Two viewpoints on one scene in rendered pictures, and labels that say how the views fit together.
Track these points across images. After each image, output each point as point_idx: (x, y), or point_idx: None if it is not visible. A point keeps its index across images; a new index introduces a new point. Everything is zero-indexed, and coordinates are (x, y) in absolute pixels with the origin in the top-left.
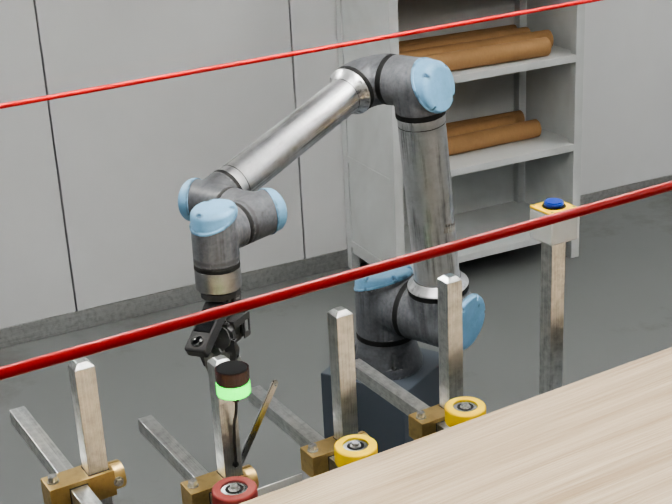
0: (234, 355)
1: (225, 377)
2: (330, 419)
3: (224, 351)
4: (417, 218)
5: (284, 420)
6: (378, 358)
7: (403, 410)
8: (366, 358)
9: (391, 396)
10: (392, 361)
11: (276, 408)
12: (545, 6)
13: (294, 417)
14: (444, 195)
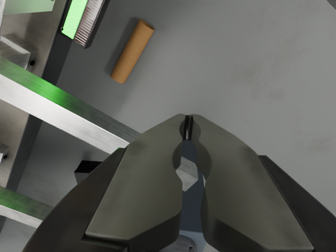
0: (47, 228)
1: None
2: (201, 203)
3: (162, 248)
4: None
5: (83, 117)
6: (168, 251)
7: (10, 193)
8: (178, 250)
9: (31, 209)
10: (160, 250)
11: (120, 145)
12: None
13: (74, 130)
14: None
